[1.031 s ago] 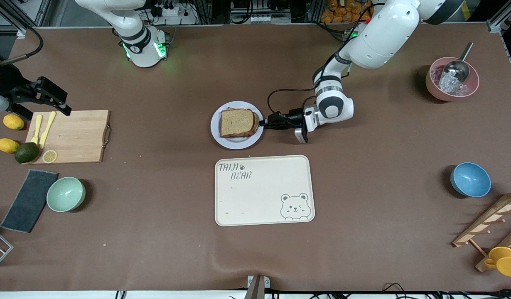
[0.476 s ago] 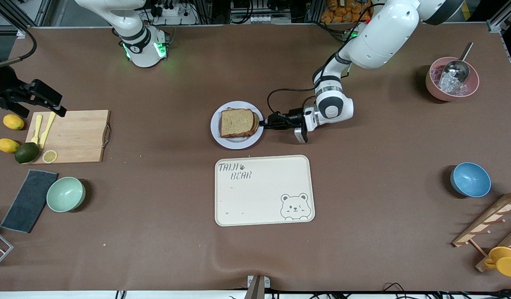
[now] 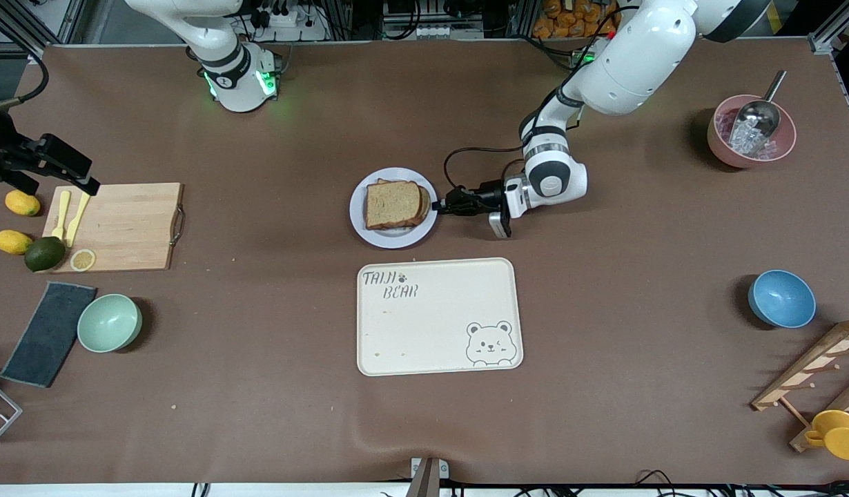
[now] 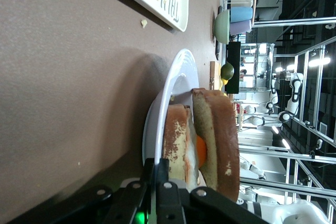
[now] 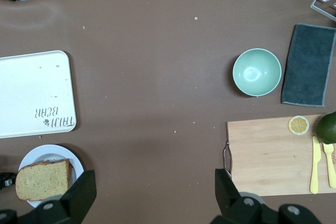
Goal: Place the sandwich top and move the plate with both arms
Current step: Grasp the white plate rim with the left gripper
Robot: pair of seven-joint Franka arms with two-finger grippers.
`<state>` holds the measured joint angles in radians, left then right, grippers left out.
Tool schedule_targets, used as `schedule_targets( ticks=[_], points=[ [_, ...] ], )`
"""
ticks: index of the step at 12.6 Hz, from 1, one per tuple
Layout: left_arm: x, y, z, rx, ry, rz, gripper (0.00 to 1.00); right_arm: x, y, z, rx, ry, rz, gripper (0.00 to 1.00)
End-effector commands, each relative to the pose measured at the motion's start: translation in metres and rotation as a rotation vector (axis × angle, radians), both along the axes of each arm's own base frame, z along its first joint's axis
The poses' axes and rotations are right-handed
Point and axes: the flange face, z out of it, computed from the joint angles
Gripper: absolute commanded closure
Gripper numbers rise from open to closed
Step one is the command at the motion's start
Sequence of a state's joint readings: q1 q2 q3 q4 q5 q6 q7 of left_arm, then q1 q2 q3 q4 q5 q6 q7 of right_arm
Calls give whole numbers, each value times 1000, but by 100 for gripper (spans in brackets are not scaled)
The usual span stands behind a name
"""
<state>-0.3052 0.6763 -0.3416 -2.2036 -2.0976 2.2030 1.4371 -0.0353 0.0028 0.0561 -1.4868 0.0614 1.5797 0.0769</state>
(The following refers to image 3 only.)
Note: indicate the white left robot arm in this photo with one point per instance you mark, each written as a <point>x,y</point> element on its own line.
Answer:
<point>631,62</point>

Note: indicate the pink bowl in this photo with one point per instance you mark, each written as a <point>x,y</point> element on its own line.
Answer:
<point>725,148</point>

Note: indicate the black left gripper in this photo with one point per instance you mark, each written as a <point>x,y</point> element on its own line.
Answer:
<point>489,194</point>

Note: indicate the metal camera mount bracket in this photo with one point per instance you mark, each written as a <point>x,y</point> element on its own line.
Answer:
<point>428,476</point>

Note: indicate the blue bowl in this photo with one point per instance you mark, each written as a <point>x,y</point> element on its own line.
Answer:
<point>782,298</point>

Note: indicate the wooden peg rack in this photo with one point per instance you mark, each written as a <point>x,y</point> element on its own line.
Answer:
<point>811,366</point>

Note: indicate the yellow plastic fork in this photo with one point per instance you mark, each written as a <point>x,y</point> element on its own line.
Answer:
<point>62,214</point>

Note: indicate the lemon slice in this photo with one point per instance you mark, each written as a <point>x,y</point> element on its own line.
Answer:
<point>83,260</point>

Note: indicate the mint green bowl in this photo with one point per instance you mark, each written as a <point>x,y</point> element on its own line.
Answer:
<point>109,323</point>

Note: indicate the yellow cup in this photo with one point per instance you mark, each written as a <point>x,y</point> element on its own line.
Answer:
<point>838,435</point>

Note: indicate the white round plate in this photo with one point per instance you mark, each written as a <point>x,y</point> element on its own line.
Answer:
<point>390,238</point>

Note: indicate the pile of orange packets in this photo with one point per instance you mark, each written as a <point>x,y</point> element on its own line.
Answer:
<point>576,17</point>

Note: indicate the wooden cutting board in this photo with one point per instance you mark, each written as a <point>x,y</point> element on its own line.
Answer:
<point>128,228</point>

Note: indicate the plain brown bread slice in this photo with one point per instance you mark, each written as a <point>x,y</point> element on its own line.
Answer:
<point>393,205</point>

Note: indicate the yellow lemon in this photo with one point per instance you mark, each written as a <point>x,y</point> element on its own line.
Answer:
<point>13,241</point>
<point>22,205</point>

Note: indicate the yellow plastic knife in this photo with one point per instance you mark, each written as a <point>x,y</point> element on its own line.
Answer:
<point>78,217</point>

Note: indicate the green avocado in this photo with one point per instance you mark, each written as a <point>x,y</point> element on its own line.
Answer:
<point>45,254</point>

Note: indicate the dark grey cloth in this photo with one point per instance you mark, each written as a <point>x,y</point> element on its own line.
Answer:
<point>48,335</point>

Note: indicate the metal scoop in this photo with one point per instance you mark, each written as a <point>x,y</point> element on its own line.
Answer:
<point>759,117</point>

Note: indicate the cream tray with bear print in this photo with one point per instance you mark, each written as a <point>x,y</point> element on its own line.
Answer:
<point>431,324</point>

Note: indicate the white power strip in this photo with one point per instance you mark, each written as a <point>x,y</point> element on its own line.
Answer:
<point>286,21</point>

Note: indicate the clear ice cubes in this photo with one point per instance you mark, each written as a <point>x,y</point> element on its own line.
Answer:
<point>749,143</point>

